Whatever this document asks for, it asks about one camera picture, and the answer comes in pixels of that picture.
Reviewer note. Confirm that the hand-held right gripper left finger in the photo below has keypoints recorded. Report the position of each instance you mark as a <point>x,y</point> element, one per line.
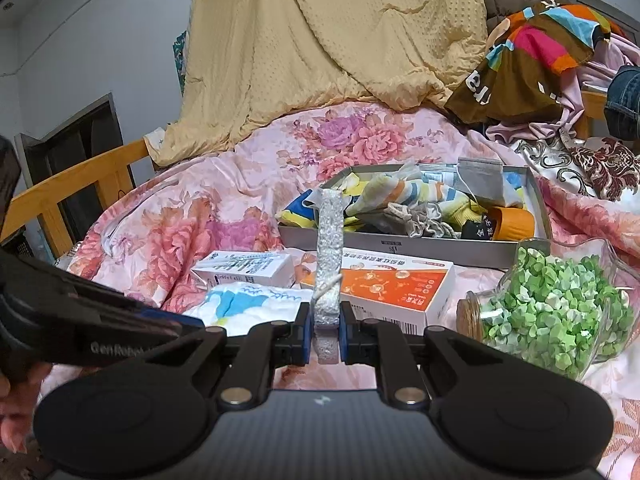
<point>306,335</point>

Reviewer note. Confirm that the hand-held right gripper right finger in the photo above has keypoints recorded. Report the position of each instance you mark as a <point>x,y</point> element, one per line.
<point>345,335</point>

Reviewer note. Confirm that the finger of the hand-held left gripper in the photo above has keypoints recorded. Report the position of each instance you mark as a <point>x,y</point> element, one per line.
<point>170,321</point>

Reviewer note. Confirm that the white glittery strip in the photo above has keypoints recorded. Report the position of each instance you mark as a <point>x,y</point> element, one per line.
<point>327,240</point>

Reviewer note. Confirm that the grey tray with cartoon print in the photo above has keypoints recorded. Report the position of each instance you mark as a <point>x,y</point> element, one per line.
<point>400,252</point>

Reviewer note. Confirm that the striped sock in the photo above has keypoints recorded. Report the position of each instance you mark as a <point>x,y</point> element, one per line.
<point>400,195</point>

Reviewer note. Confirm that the black printed sock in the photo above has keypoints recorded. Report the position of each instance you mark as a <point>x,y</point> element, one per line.
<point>475,230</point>

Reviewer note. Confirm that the grey face mask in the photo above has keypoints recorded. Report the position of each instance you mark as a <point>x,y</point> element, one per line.
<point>482,180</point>

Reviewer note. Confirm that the person's left hand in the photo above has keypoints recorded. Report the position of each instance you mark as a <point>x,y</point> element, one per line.
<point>15,410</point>

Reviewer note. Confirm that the white blue printed pack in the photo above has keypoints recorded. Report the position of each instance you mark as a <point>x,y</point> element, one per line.
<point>250,305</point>

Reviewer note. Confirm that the orange medicine box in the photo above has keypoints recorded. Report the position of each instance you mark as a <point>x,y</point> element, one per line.
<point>390,285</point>

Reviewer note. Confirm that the white medicine box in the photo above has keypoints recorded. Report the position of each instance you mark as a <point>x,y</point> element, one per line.
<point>240,270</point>

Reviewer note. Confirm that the pink floral bedsheet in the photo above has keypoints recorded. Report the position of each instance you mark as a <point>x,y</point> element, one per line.
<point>225,210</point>

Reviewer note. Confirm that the blue yellow sock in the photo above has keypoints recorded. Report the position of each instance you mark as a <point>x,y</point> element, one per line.
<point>295,210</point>

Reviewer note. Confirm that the white tissue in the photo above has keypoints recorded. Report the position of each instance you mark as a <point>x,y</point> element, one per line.
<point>407,170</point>

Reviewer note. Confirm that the dark wooden door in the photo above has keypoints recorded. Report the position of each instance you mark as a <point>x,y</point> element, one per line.
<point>75,135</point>

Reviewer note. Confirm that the orange cup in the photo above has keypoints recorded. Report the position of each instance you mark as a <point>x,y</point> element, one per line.
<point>515,225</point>

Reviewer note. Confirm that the glass jar of green paper stars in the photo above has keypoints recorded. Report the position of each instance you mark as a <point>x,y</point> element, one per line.
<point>550,310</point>

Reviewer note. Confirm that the yellow blanket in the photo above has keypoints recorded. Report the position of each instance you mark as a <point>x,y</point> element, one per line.
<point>325,35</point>

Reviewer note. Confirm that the brown multicoloured striped cloth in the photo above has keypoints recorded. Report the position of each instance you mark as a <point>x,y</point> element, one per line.
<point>525,60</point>

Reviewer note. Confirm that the wooden bed end board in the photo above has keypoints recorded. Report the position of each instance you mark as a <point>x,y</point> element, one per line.
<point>595,110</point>

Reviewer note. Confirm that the lilac cloth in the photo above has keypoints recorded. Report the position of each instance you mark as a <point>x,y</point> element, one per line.
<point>600,75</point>

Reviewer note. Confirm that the blue jeans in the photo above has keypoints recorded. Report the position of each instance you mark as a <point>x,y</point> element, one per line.
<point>625,95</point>

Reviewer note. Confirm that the wall poster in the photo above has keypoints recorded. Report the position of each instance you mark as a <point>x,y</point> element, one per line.
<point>179,55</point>

